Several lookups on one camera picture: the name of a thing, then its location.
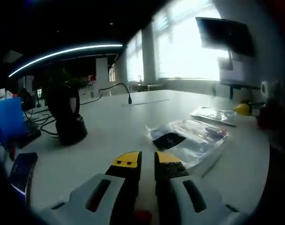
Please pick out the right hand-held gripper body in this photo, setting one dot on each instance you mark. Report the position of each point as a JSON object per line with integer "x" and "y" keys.
{"x": 271, "y": 90}

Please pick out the white column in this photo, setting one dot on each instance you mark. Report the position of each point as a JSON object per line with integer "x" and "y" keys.
{"x": 102, "y": 70}

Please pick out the ceiling light strip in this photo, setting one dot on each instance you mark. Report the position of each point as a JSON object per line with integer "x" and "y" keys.
{"x": 62, "y": 52}

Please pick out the white table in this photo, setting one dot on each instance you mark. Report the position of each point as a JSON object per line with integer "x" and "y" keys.
{"x": 109, "y": 131}

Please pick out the black smartphone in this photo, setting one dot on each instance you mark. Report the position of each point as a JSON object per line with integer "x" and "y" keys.
{"x": 22, "y": 171}

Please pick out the black flat case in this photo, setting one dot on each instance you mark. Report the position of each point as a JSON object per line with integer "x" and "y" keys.
{"x": 28, "y": 137}

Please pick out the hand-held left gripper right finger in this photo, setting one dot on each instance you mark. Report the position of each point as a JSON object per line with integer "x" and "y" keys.
{"x": 194, "y": 201}

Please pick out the black frame side desk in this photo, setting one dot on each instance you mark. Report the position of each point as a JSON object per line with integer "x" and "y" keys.
{"x": 231, "y": 90}

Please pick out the person's right hand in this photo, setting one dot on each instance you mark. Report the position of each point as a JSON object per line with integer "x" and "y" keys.
{"x": 270, "y": 116}

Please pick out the blue plastic crate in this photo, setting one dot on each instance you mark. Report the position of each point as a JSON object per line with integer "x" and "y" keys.
{"x": 8, "y": 117}

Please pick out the black barcode scanner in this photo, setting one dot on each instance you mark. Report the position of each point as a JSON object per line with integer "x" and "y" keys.
{"x": 67, "y": 126}

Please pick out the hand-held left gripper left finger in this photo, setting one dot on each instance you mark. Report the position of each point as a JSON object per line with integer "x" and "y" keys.
{"x": 95, "y": 199}

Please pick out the clear sheet goods packet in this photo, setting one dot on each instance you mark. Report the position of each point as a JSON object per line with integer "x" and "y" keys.
{"x": 198, "y": 147}

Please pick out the black wall monitor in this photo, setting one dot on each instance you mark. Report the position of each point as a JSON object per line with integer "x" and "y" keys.
{"x": 226, "y": 35}

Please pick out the ceiling air vent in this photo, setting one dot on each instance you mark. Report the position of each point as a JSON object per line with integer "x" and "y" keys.
{"x": 12, "y": 57}

